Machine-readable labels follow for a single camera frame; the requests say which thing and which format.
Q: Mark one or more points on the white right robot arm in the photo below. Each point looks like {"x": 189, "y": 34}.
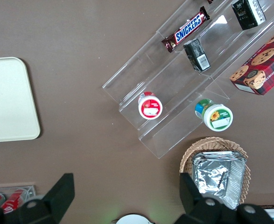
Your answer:
{"x": 134, "y": 220}

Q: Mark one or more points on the light wicker basket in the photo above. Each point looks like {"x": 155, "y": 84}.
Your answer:
{"x": 211, "y": 143}

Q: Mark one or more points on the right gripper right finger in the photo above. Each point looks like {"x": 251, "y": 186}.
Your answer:
{"x": 190, "y": 196}

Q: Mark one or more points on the green lidded cup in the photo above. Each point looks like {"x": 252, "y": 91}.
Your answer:
{"x": 217, "y": 116}

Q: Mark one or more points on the clear acrylic step stand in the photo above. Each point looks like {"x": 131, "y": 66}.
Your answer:
{"x": 174, "y": 77}

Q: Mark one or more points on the red tartan cookie box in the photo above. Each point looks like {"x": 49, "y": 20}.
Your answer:
{"x": 262, "y": 67}

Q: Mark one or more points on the small black carton box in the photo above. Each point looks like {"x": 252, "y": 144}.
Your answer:
{"x": 246, "y": 14}
{"x": 196, "y": 54}

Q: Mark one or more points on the clear acrylic bottle rack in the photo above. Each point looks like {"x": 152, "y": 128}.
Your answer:
{"x": 30, "y": 190}

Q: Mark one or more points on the red lidded cup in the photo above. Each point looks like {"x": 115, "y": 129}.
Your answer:
{"x": 150, "y": 108}

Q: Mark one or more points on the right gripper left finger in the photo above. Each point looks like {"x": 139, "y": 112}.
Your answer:
{"x": 57, "y": 193}

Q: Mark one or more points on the beige plastic tray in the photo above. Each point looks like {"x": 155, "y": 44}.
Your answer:
{"x": 8, "y": 100}

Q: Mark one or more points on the foil wrapped package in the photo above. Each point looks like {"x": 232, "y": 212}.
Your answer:
{"x": 238, "y": 182}
{"x": 209, "y": 175}

